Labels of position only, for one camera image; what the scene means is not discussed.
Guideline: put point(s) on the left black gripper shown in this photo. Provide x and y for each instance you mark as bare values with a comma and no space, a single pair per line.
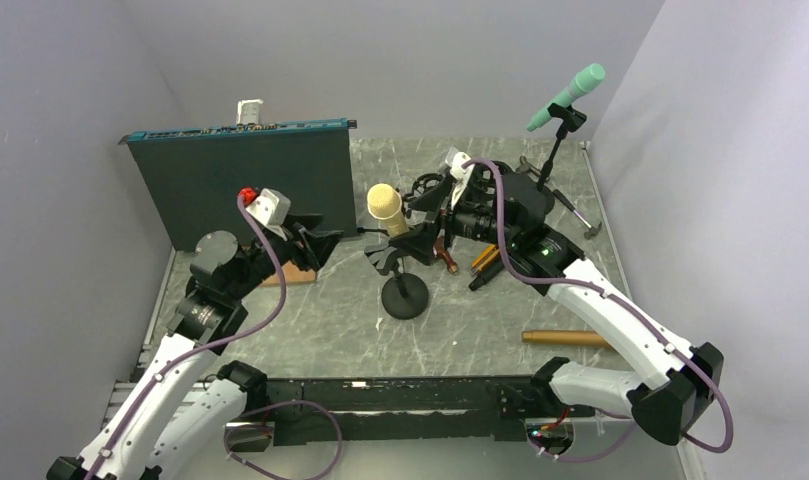
316,245

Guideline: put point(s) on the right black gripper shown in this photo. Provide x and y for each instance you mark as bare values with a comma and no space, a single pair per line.
448,222

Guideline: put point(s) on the black condenser microphone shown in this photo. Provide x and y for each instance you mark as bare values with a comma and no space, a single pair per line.
486,275

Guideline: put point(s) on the cream yellow microphone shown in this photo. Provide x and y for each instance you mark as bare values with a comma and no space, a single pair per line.
384,203

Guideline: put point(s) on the black round-base clip stand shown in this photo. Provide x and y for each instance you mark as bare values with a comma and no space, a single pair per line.
571,121

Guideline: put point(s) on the gold microphone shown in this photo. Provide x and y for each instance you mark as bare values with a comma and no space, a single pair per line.
566,338

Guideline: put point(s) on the mint green microphone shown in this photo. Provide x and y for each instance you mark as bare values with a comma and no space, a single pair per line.
583,83

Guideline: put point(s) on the black tripod shock mount stand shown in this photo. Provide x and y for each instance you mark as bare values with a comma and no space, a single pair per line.
419,186

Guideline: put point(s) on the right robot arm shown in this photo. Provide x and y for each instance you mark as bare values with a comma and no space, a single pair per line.
672,389

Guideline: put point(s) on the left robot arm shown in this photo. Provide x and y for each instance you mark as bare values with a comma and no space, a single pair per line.
152,436

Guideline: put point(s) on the brown wooden board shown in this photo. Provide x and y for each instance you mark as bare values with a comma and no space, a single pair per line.
292,274

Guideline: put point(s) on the orange utility knife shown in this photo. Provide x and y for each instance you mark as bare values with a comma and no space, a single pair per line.
483,258

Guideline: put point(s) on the grey metal clamp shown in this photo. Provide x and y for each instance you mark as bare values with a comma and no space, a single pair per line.
526,167

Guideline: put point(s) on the small grey hammer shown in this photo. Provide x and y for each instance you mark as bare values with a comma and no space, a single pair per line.
591,230

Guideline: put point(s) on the dark rack unit blue edge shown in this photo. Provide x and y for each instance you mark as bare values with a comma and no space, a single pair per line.
193,175

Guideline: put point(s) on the white block behind rack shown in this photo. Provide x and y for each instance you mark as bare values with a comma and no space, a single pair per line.
248,111

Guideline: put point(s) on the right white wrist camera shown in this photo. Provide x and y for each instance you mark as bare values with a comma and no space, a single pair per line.
461,172

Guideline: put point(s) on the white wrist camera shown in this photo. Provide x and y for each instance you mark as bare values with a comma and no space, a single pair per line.
461,172
264,208

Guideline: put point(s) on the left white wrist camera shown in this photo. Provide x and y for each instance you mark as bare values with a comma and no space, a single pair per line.
264,208

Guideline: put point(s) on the black round-base shock mount stand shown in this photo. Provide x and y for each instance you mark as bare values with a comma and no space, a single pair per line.
493,172

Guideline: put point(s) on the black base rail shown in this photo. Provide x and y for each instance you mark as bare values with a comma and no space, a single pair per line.
297,412

